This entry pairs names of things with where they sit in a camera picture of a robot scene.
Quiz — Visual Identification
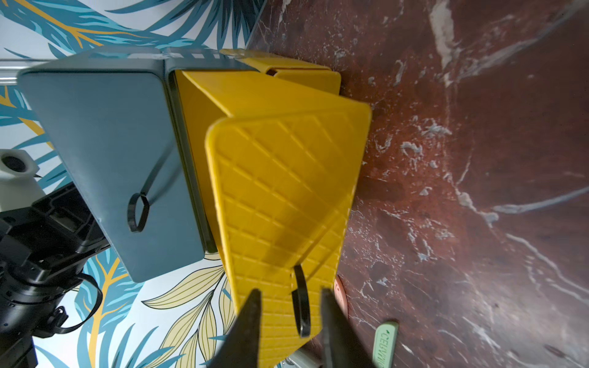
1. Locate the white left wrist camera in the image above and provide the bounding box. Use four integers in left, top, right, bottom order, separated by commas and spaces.
1, 149, 45, 212

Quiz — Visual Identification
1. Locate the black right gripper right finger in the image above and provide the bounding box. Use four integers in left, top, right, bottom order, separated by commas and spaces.
321, 288, 374, 368

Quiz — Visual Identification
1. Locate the pink fruit knife left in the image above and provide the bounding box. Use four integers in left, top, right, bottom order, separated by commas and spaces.
334, 275, 349, 318

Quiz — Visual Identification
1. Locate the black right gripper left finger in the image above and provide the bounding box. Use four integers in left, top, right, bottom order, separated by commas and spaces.
209, 289, 262, 368

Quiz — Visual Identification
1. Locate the teal drawer cabinet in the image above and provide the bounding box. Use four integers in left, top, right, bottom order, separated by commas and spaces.
17, 45, 247, 282

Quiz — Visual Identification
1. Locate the green fruit knife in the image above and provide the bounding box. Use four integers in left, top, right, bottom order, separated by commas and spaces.
372, 321, 399, 368

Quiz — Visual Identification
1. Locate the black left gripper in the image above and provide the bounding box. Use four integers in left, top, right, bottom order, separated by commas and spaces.
1, 183, 110, 367

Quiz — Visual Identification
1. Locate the yellow drawer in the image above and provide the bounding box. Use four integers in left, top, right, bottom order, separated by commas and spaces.
175, 50, 372, 367

